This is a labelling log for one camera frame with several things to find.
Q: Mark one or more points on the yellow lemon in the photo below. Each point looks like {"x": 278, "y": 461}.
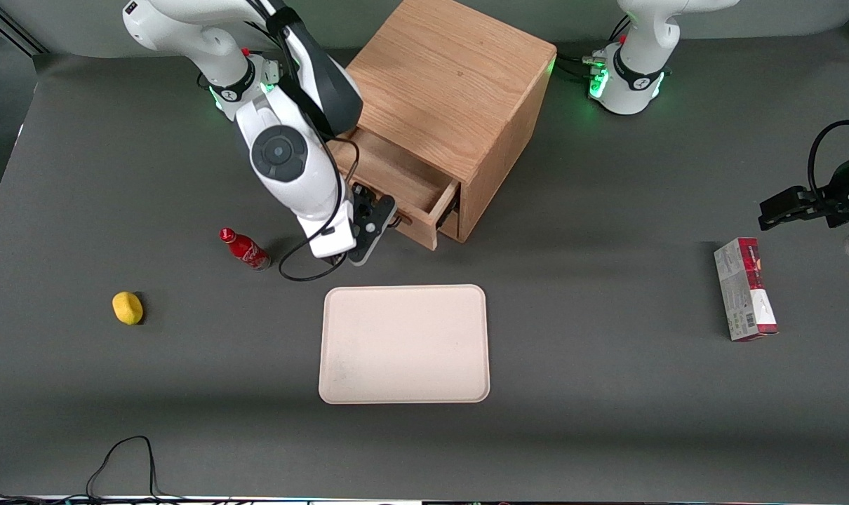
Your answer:
{"x": 128, "y": 308}

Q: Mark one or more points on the red plaid carton box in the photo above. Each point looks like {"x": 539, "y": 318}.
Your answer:
{"x": 744, "y": 287}

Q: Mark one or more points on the grey aluminium frame bar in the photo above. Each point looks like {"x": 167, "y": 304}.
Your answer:
{"x": 10, "y": 28}

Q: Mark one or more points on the cream plastic tray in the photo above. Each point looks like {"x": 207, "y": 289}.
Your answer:
{"x": 403, "y": 344}

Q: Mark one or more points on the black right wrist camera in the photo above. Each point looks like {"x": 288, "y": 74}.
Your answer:
{"x": 335, "y": 259}

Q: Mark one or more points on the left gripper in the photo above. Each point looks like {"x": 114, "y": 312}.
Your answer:
{"x": 830, "y": 198}

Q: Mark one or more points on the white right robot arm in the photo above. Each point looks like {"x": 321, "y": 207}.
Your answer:
{"x": 284, "y": 154}

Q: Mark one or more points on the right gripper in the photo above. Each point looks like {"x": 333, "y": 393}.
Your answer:
{"x": 363, "y": 193}

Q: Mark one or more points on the red cola bottle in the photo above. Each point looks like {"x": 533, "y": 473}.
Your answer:
{"x": 245, "y": 250}

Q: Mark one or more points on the wooden drawer cabinet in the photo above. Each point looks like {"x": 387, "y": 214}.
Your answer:
{"x": 459, "y": 77}

